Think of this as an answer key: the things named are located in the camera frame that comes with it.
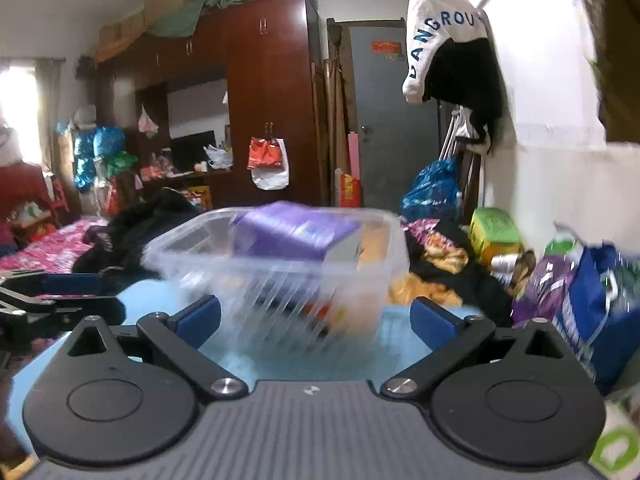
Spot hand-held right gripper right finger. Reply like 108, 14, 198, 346
379, 296, 573, 402

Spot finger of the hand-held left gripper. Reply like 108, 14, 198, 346
0, 289, 127, 332
0, 269, 109, 296

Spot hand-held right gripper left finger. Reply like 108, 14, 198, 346
57, 295, 249, 403

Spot white plastic basket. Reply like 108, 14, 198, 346
142, 205, 411, 366

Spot white orange medicine box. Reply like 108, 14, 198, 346
300, 285, 386, 341

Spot purple tissue pack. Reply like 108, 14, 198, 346
232, 201, 363, 263

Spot pink floral blanket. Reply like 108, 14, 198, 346
0, 217, 111, 273

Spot yellow patterned cloth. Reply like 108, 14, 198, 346
390, 217, 471, 306

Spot red chair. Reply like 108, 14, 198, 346
50, 175, 71, 211

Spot black clothing pile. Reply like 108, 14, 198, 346
75, 187, 211, 281

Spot green box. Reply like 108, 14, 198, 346
470, 207, 523, 266

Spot purple bag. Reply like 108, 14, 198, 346
512, 255, 576, 326

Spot blue patterned sack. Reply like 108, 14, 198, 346
74, 132, 96, 191
92, 126, 126, 158

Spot green plastic bag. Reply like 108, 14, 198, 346
102, 152, 138, 176

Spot blue plastic bag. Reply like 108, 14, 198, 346
400, 158, 463, 221

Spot blue tote bag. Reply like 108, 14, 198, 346
555, 245, 640, 396

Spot red gift bag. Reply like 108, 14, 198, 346
340, 172, 362, 206

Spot white plastic bag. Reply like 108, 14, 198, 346
204, 144, 235, 170

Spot black monitor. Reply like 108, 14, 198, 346
170, 130, 217, 171

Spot grey curtain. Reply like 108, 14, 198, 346
35, 57, 66, 171

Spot pink and white hanging bag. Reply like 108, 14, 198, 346
137, 105, 160, 138

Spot red plastic bag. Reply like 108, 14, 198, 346
247, 136, 286, 171

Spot window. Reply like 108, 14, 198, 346
0, 60, 41, 166

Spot pink board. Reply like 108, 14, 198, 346
347, 132, 361, 178

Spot white metal rack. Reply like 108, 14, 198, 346
440, 107, 481, 166

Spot grey door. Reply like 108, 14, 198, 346
348, 22, 446, 208

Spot white and green paper bag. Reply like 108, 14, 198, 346
587, 400, 640, 480

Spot wooden poles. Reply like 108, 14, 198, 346
322, 25, 351, 201

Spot brown wooden wardrobe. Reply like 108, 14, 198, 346
95, 0, 326, 206

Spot cardboard boxes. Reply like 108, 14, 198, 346
97, 0, 193, 51

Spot green cloth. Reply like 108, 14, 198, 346
145, 0, 266, 38

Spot white and black hanging jacket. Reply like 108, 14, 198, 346
402, 0, 506, 156

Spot dark curtain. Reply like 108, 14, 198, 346
585, 0, 640, 143

